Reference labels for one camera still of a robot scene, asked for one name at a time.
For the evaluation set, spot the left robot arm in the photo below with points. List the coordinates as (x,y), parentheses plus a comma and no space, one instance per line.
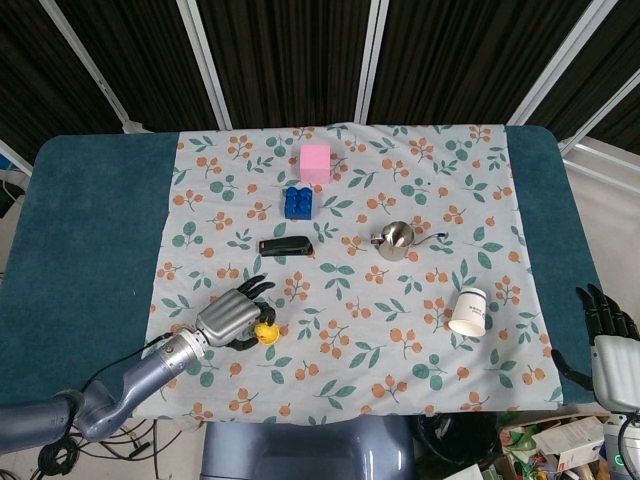
(100,395)

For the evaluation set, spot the white cardboard box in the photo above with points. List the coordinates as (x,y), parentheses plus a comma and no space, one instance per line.
(570,442)

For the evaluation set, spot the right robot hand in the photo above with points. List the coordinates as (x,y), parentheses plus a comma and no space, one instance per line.
(607,345)

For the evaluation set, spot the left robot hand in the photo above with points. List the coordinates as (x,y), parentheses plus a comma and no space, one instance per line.
(235,315)

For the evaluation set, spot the white paper cup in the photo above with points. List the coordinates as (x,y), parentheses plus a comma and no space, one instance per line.
(470,312)

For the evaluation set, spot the black bin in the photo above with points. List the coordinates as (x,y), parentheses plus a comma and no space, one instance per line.
(460,445)

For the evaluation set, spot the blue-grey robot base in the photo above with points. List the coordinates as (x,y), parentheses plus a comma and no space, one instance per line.
(307,450)

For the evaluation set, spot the blue building block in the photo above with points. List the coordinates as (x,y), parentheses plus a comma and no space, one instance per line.
(299,203)

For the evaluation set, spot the stainless steel pitcher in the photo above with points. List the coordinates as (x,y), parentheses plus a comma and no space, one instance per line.
(396,241)

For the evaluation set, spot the black stapler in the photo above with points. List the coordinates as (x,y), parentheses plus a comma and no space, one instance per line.
(286,246)

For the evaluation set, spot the pink foam cube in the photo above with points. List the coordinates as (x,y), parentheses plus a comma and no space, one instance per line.
(315,163)

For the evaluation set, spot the floral tablecloth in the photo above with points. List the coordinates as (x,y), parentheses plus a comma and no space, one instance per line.
(350,210)

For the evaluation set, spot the teal table cover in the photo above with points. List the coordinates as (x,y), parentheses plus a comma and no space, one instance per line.
(80,240)

